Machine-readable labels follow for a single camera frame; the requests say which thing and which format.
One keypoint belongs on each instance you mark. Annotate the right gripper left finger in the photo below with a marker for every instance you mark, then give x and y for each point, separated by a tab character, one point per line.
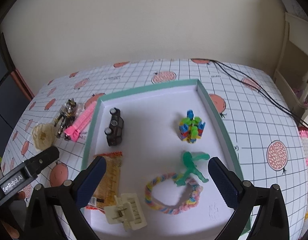
42	221

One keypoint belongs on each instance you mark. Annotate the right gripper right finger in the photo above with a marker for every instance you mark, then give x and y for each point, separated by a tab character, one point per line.
271	221

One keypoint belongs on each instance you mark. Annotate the cream knitted scrunchie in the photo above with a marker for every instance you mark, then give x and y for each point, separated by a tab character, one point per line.
43	136

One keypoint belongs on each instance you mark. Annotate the orange snack packet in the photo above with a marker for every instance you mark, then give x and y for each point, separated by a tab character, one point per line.
108	187

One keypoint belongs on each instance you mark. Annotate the pink hair roller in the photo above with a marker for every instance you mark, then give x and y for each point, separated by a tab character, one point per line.
73	131

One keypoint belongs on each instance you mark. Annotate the cream hair claw clip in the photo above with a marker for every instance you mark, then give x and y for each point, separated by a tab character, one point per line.
126	211

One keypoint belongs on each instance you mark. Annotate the green plastic toy figure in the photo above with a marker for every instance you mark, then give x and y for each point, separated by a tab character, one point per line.
191	167

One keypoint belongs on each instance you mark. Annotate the black gold monster figure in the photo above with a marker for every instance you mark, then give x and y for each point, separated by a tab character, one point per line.
66	117

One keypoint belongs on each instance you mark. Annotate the grid fruit pattern tablecloth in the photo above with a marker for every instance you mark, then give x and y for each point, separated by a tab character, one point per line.
266	139

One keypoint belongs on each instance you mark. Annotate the black toy car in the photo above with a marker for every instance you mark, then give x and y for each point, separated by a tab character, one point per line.
114	132

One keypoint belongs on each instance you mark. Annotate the teal white shallow box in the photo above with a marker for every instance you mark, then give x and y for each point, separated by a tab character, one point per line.
151	146

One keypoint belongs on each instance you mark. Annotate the colourful block toy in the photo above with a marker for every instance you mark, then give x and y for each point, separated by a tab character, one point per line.
191	128

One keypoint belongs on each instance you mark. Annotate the cream wooden shelf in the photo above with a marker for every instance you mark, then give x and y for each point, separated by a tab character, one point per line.
291	73

